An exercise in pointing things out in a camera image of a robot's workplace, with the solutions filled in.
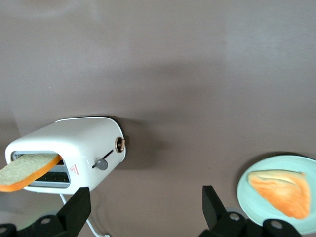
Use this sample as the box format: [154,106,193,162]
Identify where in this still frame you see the bread slice with orange crust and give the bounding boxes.
[0,153,62,193]

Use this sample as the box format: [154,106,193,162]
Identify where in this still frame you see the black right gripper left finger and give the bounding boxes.
[0,187,92,237]

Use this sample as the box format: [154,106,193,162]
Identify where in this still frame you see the white two-slot toaster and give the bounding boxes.
[4,116,129,196]

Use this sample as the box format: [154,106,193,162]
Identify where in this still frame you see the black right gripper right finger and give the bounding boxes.
[198,185,304,237]

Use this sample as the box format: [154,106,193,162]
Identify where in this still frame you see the pale green round plate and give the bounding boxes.
[237,156,316,235]

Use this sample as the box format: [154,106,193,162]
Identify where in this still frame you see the orange triangular pastry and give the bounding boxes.
[247,169,311,220]

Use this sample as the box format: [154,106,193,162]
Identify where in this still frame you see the white toaster power cable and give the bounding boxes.
[59,194,111,237]

